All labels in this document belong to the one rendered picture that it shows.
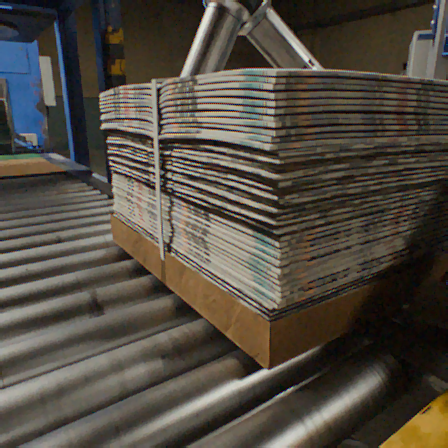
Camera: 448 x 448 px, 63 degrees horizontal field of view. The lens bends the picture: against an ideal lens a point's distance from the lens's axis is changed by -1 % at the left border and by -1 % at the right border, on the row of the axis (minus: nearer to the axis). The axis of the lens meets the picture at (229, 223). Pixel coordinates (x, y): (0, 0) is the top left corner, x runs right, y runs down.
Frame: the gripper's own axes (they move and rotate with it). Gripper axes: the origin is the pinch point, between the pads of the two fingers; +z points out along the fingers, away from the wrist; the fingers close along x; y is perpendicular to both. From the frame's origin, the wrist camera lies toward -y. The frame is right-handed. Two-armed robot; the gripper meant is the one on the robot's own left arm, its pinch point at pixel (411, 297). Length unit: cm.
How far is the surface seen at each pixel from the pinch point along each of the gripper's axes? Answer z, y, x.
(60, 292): 25.8, -0.2, 33.7
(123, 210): 31.0, 7.5, 23.2
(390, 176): -1.9, 15.8, 10.9
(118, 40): 117, 44, -9
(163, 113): 16.0, 20.9, 23.2
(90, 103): 867, 36, -205
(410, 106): -0.5, 21.5, 6.6
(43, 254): 39, 0, 33
